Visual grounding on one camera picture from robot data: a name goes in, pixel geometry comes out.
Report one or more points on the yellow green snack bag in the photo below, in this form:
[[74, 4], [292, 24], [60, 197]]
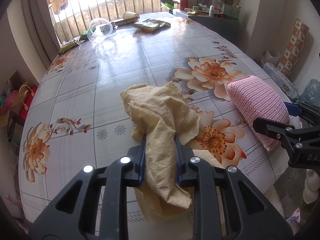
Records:
[[151, 25]]

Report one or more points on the white paper cup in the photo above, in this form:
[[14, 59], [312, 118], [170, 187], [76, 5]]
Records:
[[129, 15]]

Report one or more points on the green snack wrapper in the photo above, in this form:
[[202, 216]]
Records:
[[69, 45]]

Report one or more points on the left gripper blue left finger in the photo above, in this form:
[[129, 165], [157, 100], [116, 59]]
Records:
[[141, 160]]

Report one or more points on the red shopping bag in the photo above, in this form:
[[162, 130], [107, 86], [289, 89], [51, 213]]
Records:
[[22, 103]]

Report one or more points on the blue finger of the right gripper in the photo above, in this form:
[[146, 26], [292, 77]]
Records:
[[293, 109]]

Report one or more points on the red thermos bottle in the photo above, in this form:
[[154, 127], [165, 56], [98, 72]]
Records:
[[183, 4]]

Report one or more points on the beige paper napkin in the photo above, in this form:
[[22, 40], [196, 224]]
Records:
[[160, 113]]

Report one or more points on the dark side cabinet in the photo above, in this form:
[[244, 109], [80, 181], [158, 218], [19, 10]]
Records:
[[227, 28]]

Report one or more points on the flat snack box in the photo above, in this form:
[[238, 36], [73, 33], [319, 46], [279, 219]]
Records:
[[122, 21]]

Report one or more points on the floral plastic tablecloth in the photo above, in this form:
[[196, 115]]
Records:
[[100, 100]]

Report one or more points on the clear plastic bowl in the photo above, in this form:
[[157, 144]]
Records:
[[99, 29]]

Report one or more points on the green plastic storage basket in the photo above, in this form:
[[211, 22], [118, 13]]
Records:
[[231, 11]]

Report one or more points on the pink knitted sponge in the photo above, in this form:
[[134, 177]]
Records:
[[254, 98]]

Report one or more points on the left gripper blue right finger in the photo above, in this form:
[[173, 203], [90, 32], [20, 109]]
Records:
[[180, 160]]

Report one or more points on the blue white tissue pack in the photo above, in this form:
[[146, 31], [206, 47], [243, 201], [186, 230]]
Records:
[[281, 80]]

